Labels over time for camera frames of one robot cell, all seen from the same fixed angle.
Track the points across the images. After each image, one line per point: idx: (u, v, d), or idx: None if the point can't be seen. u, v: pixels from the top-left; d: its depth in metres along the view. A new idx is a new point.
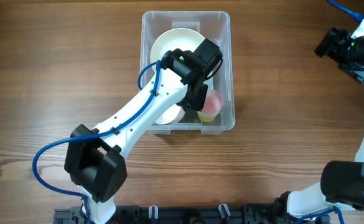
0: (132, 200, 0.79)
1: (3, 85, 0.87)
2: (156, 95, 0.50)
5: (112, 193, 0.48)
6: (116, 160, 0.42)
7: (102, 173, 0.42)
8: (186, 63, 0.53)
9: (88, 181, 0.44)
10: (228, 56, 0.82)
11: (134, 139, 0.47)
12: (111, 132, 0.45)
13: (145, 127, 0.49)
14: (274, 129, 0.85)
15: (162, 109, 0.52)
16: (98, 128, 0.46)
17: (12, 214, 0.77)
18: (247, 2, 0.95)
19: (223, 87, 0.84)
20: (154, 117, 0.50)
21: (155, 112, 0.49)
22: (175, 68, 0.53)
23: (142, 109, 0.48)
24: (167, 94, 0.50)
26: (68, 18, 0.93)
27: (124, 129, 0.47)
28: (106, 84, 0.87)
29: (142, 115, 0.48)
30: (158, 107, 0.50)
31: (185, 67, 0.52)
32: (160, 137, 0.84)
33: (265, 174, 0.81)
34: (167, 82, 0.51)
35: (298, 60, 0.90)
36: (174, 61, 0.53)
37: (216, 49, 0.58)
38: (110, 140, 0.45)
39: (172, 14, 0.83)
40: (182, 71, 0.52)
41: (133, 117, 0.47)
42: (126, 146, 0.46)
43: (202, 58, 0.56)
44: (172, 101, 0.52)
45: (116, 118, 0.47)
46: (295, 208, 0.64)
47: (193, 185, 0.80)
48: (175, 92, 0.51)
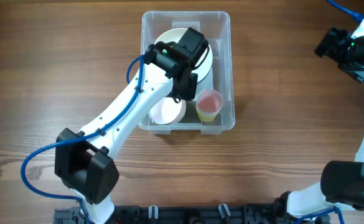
0: (132, 200, 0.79)
1: (4, 85, 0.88)
2: (141, 92, 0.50)
5: (107, 193, 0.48)
6: (104, 161, 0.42)
7: (92, 175, 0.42)
8: (169, 55, 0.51)
9: (79, 184, 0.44)
10: (228, 56, 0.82)
11: (122, 137, 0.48)
12: (97, 134, 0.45)
13: (133, 123, 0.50)
14: (274, 129, 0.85)
15: (149, 105, 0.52)
16: (84, 130, 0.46)
17: (12, 214, 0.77)
18: (247, 2, 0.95)
19: (223, 87, 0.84)
20: (140, 114, 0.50)
21: (141, 109, 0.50)
22: (159, 62, 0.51)
23: (127, 108, 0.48)
24: (152, 89, 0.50)
26: (68, 18, 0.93)
27: (111, 129, 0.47)
28: (106, 84, 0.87)
29: (127, 114, 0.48)
30: (144, 104, 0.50)
31: (168, 60, 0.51)
32: (160, 137, 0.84)
33: (265, 174, 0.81)
34: (151, 78, 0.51)
35: (298, 60, 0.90)
36: (157, 54, 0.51)
37: (200, 38, 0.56)
38: (97, 141, 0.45)
39: (172, 14, 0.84)
40: (165, 64, 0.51)
41: (119, 116, 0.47)
42: (114, 145, 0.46)
43: (187, 48, 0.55)
44: (157, 96, 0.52)
45: (101, 119, 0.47)
46: (295, 208, 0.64)
47: (193, 185, 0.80)
48: (160, 87, 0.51)
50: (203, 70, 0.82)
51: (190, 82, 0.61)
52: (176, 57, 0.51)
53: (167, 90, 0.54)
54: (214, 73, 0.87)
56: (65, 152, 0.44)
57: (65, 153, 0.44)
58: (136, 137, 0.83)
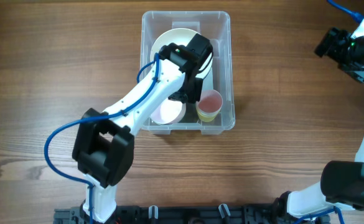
0: (132, 199, 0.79)
1: (3, 85, 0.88)
2: (158, 82, 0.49)
5: (121, 178, 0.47)
6: (127, 138, 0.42)
7: (114, 152, 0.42)
8: (182, 55, 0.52)
9: (98, 163, 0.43)
10: (228, 56, 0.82)
11: (139, 124, 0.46)
12: (119, 113, 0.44)
13: (149, 112, 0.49)
14: (274, 129, 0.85)
15: (165, 95, 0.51)
16: (107, 111, 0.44)
17: (12, 214, 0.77)
18: (247, 2, 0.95)
19: (223, 87, 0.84)
20: (155, 103, 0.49)
21: (158, 98, 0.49)
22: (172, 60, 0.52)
23: (146, 94, 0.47)
24: (167, 80, 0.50)
26: (68, 18, 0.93)
27: (132, 111, 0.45)
28: (106, 84, 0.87)
29: (146, 99, 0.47)
30: (161, 93, 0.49)
31: (182, 58, 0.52)
32: (160, 137, 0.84)
33: (266, 174, 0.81)
34: (167, 71, 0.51)
35: (298, 60, 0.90)
36: (172, 53, 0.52)
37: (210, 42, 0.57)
38: (119, 121, 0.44)
39: (172, 14, 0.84)
40: (178, 63, 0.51)
41: (140, 99, 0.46)
42: (134, 127, 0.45)
43: (195, 51, 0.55)
44: (172, 87, 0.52)
45: (122, 102, 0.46)
46: (295, 208, 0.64)
47: (193, 185, 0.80)
48: (176, 79, 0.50)
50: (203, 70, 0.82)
51: (194, 84, 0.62)
52: (188, 56, 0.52)
53: (177, 86, 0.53)
54: (214, 73, 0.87)
56: (88, 130, 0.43)
57: (85, 132, 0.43)
58: (136, 137, 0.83)
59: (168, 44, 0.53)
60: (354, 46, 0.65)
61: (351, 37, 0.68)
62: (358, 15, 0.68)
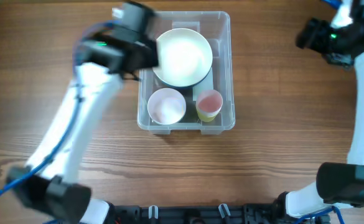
0: (132, 199, 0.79)
1: (3, 85, 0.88)
2: (82, 101, 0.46)
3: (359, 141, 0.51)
5: (84, 205, 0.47)
6: (62, 188, 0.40)
7: (60, 208, 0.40)
8: (111, 44, 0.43)
9: (53, 214, 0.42)
10: (228, 56, 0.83)
11: (74, 155, 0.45)
12: (45, 164, 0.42)
13: (85, 135, 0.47)
14: (274, 129, 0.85)
15: (100, 106, 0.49)
16: (31, 163, 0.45)
17: (12, 214, 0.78)
18: (247, 2, 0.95)
19: (223, 86, 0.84)
20: (89, 124, 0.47)
21: (86, 120, 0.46)
22: (98, 54, 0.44)
23: (74, 119, 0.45)
24: (96, 91, 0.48)
26: (68, 18, 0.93)
27: (58, 155, 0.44)
28: None
29: (74, 134, 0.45)
30: (88, 114, 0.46)
31: (114, 50, 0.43)
32: (160, 137, 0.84)
33: (265, 174, 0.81)
34: (91, 80, 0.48)
35: (298, 60, 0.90)
36: (95, 46, 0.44)
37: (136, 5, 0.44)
38: (48, 172, 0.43)
39: (172, 14, 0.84)
40: (98, 56, 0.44)
41: (63, 139, 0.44)
42: (68, 170, 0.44)
43: (128, 28, 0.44)
44: (104, 96, 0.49)
45: (46, 145, 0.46)
46: (294, 209, 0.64)
47: (193, 185, 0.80)
48: (104, 86, 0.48)
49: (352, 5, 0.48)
50: (203, 69, 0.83)
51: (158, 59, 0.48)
52: (121, 45, 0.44)
53: (116, 86, 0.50)
54: (214, 73, 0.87)
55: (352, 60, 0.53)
56: (24, 195, 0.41)
57: (20, 194, 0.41)
58: (135, 137, 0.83)
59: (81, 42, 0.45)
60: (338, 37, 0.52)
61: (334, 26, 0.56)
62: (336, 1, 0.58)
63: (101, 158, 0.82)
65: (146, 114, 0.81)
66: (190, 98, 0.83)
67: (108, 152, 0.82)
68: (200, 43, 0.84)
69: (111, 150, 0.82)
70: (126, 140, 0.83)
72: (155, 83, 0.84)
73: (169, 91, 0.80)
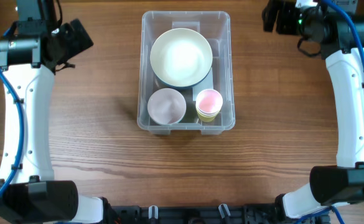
0: (132, 199, 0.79)
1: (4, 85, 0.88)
2: (22, 102, 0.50)
3: (344, 146, 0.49)
5: (74, 201, 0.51)
6: (42, 186, 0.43)
7: (48, 203, 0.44)
8: (22, 40, 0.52)
9: (43, 213, 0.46)
10: (228, 56, 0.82)
11: (39, 156, 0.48)
12: (14, 172, 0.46)
13: (40, 130, 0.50)
14: (274, 129, 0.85)
15: (42, 102, 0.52)
16: (2, 178, 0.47)
17: None
18: (247, 2, 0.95)
19: (223, 86, 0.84)
20: (40, 119, 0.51)
21: (35, 117, 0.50)
22: (21, 50, 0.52)
23: (23, 125, 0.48)
24: (30, 89, 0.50)
26: (68, 18, 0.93)
27: (23, 158, 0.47)
28: (106, 84, 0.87)
29: (29, 137, 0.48)
30: (34, 113, 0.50)
31: (28, 42, 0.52)
32: (160, 137, 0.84)
33: (265, 174, 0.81)
34: (18, 81, 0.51)
35: (298, 60, 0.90)
36: (11, 45, 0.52)
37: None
38: (20, 179, 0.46)
39: (172, 14, 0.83)
40: (17, 53, 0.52)
41: (19, 142, 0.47)
42: (38, 163, 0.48)
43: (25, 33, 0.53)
44: (42, 93, 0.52)
45: (7, 155, 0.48)
46: (292, 211, 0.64)
47: (193, 185, 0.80)
48: (37, 81, 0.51)
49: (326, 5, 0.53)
50: (203, 69, 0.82)
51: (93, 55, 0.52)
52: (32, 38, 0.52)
53: (49, 75, 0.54)
54: (214, 73, 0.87)
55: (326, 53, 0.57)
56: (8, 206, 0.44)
57: (2, 208, 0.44)
58: (135, 137, 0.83)
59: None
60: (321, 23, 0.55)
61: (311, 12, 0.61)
62: None
63: (101, 158, 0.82)
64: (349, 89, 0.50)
65: (147, 114, 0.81)
66: (190, 98, 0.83)
67: (108, 152, 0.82)
68: (199, 43, 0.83)
69: (111, 150, 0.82)
70: (126, 140, 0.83)
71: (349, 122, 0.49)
72: (155, 83, 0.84)
73: (169, 91, 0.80)
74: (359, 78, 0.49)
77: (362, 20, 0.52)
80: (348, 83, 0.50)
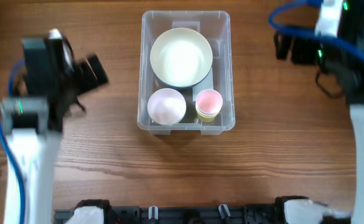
0: (132, 200, 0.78)
1: (3, 86, 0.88)
2: (25, 178, 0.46)
3: None
5: None
6: None
7: None
8: (26, 111, 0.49)
9: None
10: (228, 56, 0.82)
11: (38, 218, 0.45)
12: None
13: (45, 197, 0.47)
14: (274, 129, 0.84)
15: (48, 167, 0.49)
16: None
17: None
18: (247, 2, 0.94)
19: (223, 86, 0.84)
20: (45, 185, 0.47)
21: (37, 183, 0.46)
22: (28, 111, 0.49)
23: (23, 199, 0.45)
24: (35, 163, 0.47)
26: (68, 18, 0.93)
27: None
28: (106, 84, 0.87)
29: (32, 201, 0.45)
30: (37, 182, 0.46)
31: (36, 106, 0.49)
32: (160, 137, 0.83)
33: (266, 174, 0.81)
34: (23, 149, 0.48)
35: (298, 60, 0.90)
36: (18, 103, 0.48)
37: (38, 45, 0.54)
38: None
39: (172, 14, 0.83)
40: (23, 116, 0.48)
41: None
42: None
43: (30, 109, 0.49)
44: (47, 163, 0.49)
45: None
46: (294, 217, 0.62)
47: (193, 185, 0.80)
48: (38, 151, 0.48)
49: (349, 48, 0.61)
50: (203, 70, 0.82)
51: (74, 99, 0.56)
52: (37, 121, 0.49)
53: (56, 142, 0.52)
54: (214, 73, 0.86)
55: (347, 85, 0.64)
56: None
57: None
58: (136, 137, 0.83)
59: (0, 102, 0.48)
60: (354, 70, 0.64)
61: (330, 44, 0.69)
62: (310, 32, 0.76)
63: (101, 158, 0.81)
64: None
65: (146, 114, 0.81)
66: (190, 98, 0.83)
67: (108, 152, 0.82)
68: (200, 43, 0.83)
69: (111, 150, 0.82)
70: (126, 141, 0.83)
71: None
72: (155, 83, 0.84)
73: (169, 91, 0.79)
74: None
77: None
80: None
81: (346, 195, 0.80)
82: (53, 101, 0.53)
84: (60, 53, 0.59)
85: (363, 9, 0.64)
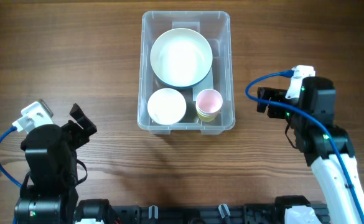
0: (132, 199, 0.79)
1: (3, 85, 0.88)
2: None
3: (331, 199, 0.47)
5: None
6: None
7: None
8: (42, 213, 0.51)
9: None
10: (228, 56, 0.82)
11: None
12: None
13: None
14: (274, 129, 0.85)
15: None
16: None
17: (12, 214, 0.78)
18: (247, 2, 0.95)
19: (223, 86, 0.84)
20: None
21: None
22: (42, 213, 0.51)
23: None
24: None
26: (68, 18, 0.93)
27: None
28: (106, 84, 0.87)
29: None
30: None
31: (48, 207, 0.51)
32: (160, 137, 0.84)
33: (265, 174, 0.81)
34: None
35: (297, 60, 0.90)
36: (32, 208, 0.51)
37: (43, 158, 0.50)
38: None
39: (172, 14, 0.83)
40: (38, 215, 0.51)
41: None
42: None
43: (40, 205, 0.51)
44: None
45: None
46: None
47: (194, 185, 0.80)
48: None
49: (312, 131, 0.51)
50: (203, 70, 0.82)
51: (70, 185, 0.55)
52: (48, 212, 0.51)
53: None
54: (214, 73, 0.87)
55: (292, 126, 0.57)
56: None
57: None
58: (135, 137, 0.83)
59: (16, 205, 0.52)
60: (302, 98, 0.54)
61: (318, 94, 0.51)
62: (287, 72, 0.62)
63: (101, 158, 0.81)
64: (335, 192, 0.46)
65: (146, 114, 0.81)
66: (190, 98, 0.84)
67: (108, 152, 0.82)
68: (200, 43, 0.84)
69: (111, 150, 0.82)
70: (126, 140, 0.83)
71: (336, 206, 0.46)
72: (155, 83, 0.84)
73: (170, 91, 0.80)
74: (341, 180, 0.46)
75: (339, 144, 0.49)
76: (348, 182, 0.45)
77: (322, 95, 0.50)
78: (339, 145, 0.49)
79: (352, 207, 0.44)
80: (330, 184, 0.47)
81: None
82: (66, 194, 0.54)
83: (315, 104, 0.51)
84: (63, 145, 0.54)
85: (306, 93, 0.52)
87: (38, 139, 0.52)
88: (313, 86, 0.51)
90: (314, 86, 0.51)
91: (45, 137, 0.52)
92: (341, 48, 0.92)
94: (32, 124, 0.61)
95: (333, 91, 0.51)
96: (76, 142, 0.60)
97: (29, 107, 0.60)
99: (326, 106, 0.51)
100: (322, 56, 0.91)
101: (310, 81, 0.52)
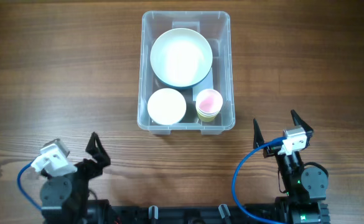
0: (132, 200, 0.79)
1: (3, 85, 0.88)
2: None
3: None
5: None
6: None
7: None
8: None
9: None
10: (228, 56, 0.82)
11: None
12: None
13: None
14: (274, 129, 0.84)
15: None
16: None
17: (12, 214, 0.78)
18: (247, 2, 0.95)
19: (223, 86, 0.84)
20: None
21: None
22: None
23: None
24: None
26: (68, 18, 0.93)
27: None
28: (106, 84, 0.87)
29: None
30: None
31: None
32: (160, 137, 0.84)
33: (265, 174, 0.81)
34: None
35: (297, 60, 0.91)
36: None
37: (58, 214, 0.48)
38: None
39: (172, 14, 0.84)
40: None
41: None
42: None
43: None
44: None
45: None
46: None
47: (193, 185, 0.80)
48: None
49: (292, 176, 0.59)
50: (203, 70, 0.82)
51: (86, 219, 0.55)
52: None
53: None
54: (214, 73, 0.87)
55: (282, 161, 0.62)
56: None
57: None
58: (135, 137, 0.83)
59: None
60: (300, 161, 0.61)
61: (312, 171, 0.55)
62: (277, 140, 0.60)
63: None
64: None
65: (146, 114, 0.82)
66: (190, 98, 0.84)
67: (108, 152, 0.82)
68: (199, 43, 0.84)
69: (111, 150, 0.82)
70: (126, 141, 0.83)
71: None
72: (155, 83, 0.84)
73: (169, 91, 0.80)
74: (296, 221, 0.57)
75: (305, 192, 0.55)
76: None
77: (304, 173, 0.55)
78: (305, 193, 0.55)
79: None
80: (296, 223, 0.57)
81: (345, 195, 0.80)
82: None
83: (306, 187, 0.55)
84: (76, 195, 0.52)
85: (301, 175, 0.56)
87: (51, 194, 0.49)
88: (307, 173, 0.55)
90: (304, 171, 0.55)
91: (58, 193, 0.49)
92: (341, 48, 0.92)
94: (50, 163, 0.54)
95: (324, 180, 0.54)
96: (90, 175, 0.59)
97: (46, 149, 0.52)
99: (313, 183, 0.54)
100: (321, 56, 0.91)
101: (307, 171, 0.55)
